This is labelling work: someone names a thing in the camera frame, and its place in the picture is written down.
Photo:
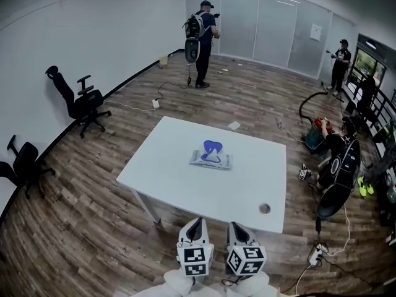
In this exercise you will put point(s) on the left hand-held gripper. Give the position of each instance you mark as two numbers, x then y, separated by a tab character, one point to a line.
195	258

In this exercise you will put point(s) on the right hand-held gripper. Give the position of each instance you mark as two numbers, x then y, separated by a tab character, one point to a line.
246	260

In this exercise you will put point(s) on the wet wipes packet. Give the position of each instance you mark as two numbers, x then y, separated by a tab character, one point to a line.
216	163

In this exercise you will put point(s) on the person's right forearm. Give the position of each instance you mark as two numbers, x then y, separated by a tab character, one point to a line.
253	288

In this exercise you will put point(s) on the person's left forearm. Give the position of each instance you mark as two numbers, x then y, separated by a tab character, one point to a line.
182	285

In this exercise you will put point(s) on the person's white jacket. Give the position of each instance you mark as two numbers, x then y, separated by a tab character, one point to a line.
210	292

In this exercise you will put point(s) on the white table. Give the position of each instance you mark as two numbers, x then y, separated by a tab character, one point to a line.
173	178

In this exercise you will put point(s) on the white power strip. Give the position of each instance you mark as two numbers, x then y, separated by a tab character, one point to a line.
317	254
155	103

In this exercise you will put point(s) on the idle hand-held gripper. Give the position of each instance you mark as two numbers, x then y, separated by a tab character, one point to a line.
304	173

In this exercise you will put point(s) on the white paper sheet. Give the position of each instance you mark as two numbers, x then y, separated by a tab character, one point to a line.
234	125

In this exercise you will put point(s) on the pale extension socket strip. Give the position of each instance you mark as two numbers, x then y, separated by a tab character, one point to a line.
280	122

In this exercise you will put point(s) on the black backpack with pod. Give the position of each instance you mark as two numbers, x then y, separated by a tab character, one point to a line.
340	166

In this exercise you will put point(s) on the red and green vacuum cleaner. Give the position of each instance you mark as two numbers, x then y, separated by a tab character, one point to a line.
317	135

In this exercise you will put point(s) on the black office chair with headrest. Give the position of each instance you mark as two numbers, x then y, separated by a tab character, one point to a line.
83	104

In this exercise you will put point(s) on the yellow waste bin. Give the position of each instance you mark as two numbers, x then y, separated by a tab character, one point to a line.
164	60

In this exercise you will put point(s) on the black metal railing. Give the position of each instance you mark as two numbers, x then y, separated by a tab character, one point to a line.
379	101

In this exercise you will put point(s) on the grey backpack with pod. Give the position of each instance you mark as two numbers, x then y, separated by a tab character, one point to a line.
194	36

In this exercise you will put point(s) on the white paper notice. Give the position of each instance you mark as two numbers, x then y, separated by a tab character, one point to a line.
315	31

